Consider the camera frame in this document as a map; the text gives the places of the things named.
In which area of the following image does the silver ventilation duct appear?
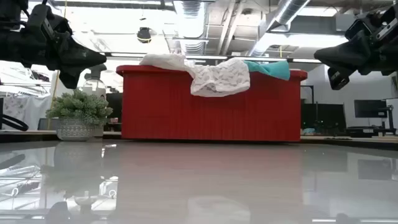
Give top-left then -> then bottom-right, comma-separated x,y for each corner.
248,0 -> 312,57

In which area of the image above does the black computer monitor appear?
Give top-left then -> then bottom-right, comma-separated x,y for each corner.
353,99 -> 388,119

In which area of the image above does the teal garment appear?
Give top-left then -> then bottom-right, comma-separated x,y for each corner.
243,60 -> 291,82

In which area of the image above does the artificial green potted plant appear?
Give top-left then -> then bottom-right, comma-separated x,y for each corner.
45,89 -> 114,142

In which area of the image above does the dark screen panel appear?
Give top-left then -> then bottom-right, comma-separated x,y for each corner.
300,102 -> 347,134

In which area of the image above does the black ceiling dome camera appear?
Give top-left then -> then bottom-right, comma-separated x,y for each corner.
136,27 -> 152,44

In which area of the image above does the red plastic laundry bin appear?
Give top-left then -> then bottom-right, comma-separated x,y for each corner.
116,64 -> 308,142

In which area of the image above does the clear spray bottle grey trigger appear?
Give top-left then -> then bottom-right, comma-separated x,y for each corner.
81,63 -> 108,138

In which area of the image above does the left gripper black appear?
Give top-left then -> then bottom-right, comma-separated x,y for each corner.
0,3 -> 108,90

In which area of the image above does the white plain garment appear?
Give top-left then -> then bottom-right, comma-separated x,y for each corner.
138,53 -> 188,72

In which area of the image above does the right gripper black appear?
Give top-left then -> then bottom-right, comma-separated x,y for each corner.
313,4 -> 398,91

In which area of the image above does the white lace garment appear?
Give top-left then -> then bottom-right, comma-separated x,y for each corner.
185,57 -> 251,98

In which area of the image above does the thick black cable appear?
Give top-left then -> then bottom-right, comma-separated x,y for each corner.
0,113 -> 30,132

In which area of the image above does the light wooden desk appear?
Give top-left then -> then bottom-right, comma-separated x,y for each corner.
0,129 -> 398,144

